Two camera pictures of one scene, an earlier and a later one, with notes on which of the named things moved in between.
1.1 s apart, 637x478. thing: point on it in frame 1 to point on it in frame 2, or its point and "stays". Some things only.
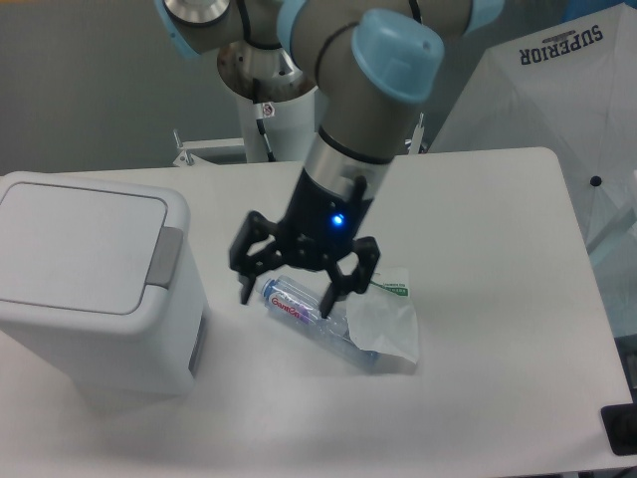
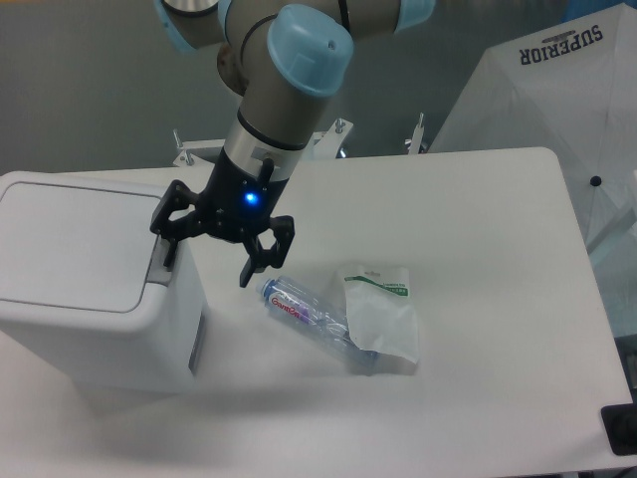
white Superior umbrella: [570, 87] stays
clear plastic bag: [382, 318] stays
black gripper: [323, 220] to [236, 202]
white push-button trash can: [103, 280] stays
